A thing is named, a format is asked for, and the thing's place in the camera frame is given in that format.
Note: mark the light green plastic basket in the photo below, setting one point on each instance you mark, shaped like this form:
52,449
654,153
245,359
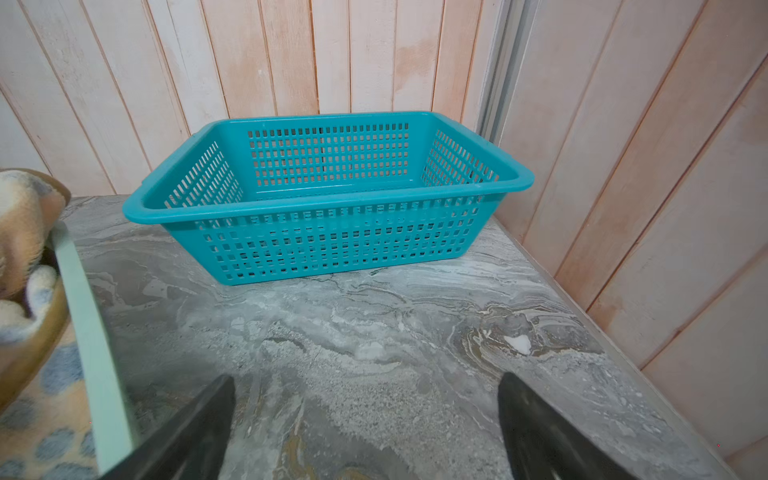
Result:
113,422

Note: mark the teal plastic basket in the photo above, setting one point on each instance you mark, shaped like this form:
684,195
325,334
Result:
265,199

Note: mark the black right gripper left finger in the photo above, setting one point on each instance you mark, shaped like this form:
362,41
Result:
192,444

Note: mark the orange paw print towel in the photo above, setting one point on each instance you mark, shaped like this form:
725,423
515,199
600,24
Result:
44,431

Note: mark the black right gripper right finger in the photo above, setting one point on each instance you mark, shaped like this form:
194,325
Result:
541,444

